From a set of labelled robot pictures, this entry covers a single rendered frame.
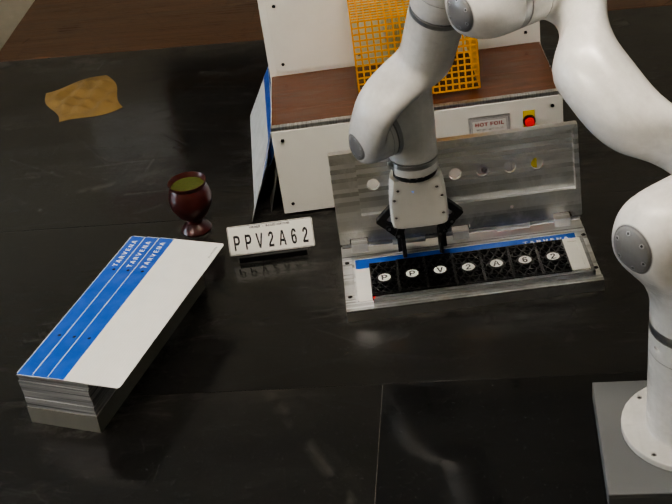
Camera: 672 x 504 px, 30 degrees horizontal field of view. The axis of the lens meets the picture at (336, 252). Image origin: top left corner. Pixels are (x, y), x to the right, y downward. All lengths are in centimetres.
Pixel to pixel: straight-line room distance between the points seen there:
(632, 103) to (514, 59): 90
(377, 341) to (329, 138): 46
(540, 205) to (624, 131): 66
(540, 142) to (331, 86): 47
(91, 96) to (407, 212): 114
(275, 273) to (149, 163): 55
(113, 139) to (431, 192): 96
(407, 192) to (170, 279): 43
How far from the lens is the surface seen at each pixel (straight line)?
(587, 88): 166
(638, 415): 187
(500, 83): 243
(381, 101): 199
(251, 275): 231
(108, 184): 270
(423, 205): 218
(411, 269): 220
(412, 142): 209
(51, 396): 204
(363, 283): 220
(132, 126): 292
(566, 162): 227
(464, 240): 229
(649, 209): 156
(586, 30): 169
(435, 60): 196
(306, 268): 230
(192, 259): 220
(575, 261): 220
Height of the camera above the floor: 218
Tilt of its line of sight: 33 degrees down
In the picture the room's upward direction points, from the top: 8 degrees counter-clockwise
